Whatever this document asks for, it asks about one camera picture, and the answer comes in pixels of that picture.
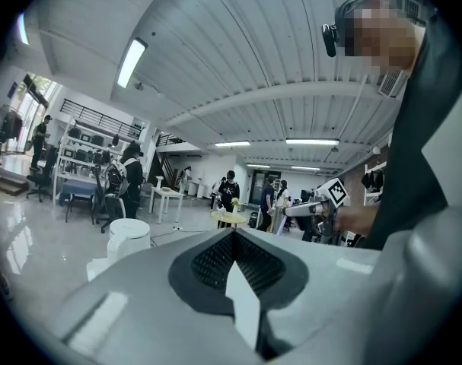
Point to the person's right forearm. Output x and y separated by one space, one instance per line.
358 219

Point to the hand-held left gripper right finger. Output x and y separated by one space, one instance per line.
322 280

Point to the person's head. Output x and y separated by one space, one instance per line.
383 32

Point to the dark clothes on rack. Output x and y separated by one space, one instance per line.
11 124

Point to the round yellow wooden table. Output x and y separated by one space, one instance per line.
228 216

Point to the long ceiling light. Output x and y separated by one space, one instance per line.
305 168
131 63
23 29
313 141
232 143

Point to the wooden step platform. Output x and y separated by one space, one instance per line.
8 185

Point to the black office chair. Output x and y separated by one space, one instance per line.
109 204
40 177

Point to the small white table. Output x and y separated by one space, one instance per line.
166 192

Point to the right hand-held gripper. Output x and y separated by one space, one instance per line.
333 193

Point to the white electric kettle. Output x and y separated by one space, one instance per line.
129 238

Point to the small flower vase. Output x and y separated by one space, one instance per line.
235 204

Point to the black balcony railing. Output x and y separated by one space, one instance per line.
97 117

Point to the white metal shelf rack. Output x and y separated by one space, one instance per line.
78 147

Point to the black head-worn camera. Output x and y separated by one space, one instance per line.
329 40

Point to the black grey backpack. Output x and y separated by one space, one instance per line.
114 177

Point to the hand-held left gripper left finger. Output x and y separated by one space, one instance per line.
139 310

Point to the white shelf with dark bags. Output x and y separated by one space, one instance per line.
373 181

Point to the person's black shirt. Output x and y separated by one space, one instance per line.
409 146

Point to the white ceiling air vent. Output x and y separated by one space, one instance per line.
392 82

